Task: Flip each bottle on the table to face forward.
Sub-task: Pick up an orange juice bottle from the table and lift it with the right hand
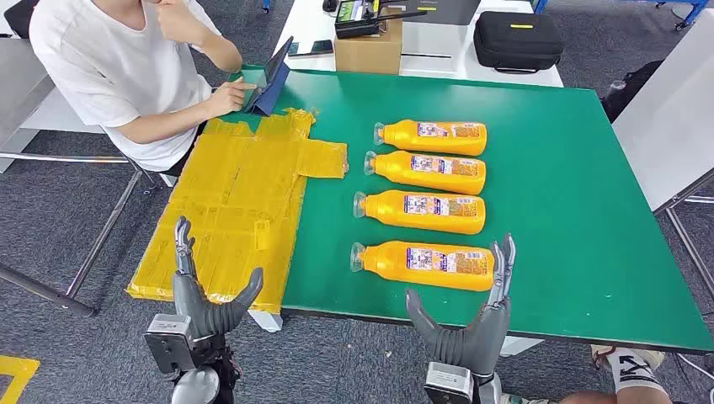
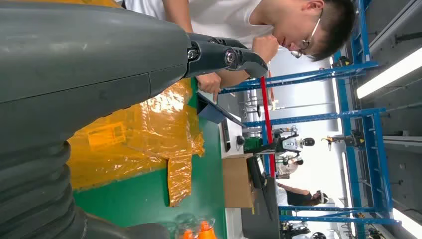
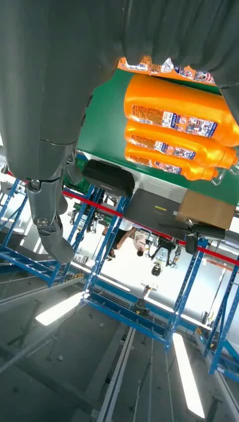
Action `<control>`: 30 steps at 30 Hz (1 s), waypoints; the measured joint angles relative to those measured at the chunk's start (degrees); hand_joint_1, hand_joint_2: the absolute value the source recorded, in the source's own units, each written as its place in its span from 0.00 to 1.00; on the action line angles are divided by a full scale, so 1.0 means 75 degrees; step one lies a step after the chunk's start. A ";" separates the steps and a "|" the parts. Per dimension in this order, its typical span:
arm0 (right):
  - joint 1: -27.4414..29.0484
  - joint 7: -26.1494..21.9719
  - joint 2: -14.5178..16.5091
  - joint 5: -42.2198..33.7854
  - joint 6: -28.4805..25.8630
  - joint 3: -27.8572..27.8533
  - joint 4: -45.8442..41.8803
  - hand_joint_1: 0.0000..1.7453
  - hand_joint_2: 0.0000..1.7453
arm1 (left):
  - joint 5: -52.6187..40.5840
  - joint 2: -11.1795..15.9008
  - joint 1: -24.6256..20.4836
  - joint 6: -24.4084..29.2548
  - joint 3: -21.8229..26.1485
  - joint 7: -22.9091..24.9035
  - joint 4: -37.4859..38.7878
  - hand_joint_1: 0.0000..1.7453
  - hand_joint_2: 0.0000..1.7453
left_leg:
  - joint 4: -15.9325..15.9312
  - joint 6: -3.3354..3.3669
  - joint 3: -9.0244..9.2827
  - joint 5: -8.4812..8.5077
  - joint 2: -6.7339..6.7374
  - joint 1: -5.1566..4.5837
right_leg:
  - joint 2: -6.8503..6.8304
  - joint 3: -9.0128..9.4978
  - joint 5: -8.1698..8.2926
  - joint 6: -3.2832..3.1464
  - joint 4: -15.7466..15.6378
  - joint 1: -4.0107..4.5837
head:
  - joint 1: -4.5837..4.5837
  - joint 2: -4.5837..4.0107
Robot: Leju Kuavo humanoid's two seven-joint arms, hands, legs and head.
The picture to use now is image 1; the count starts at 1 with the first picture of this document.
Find yellow floor tape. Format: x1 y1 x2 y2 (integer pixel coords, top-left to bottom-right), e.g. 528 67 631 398
0 356 40 404

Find black zipped carrying case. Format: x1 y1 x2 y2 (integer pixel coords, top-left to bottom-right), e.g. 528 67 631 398
472 11 565 75

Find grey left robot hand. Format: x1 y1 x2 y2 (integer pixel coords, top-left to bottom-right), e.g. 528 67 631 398
171 215 264 340

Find black smartphone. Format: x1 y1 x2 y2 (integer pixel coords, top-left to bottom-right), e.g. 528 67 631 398
287 39 334 59

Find white table foot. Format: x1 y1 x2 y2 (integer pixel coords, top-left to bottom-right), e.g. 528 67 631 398
248 309 284 334
498 336 545 358

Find white table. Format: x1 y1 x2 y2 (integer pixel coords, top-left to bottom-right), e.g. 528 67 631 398
273 0 564 88

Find tablet in blue case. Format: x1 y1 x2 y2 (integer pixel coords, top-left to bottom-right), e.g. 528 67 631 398
243 35 295 117

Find person's leg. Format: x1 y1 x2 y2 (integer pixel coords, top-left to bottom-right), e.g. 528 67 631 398
502 344 674 404

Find brown cardboard box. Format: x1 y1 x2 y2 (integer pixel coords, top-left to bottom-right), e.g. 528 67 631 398
334 6 404 76

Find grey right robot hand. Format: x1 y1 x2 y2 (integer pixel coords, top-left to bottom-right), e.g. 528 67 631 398
404 232 517 380

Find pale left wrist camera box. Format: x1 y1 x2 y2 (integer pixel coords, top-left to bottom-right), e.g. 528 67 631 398
143 313 196 375

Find yellow taped cardboard mat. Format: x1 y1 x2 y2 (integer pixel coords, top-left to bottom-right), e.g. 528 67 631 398
125 109 349 316

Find black backpack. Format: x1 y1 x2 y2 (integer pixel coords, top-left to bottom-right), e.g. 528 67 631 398
601 59 665 124

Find black case with yellow label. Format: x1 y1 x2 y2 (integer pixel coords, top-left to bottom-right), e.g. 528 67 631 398
3 0 40 40

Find black remote controller with antennas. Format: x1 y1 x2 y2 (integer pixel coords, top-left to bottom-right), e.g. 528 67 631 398
333 0 428 40

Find grey table with metal legs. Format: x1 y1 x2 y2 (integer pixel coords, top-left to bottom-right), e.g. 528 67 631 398
610 11 714 305

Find orange detergent bottle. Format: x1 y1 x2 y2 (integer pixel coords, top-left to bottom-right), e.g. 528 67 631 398
373 119 488 157
363 150 487 196
352 189 487 236
349 240 497 293

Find person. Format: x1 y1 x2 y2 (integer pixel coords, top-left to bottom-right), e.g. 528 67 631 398
29 0 258 173

